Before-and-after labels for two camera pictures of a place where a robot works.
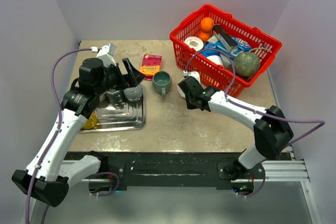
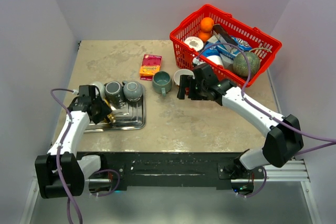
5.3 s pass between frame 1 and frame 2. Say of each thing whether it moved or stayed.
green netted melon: stayed
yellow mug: moved
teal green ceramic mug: stayed
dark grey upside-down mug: stayed
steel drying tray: stayed
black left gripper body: moved
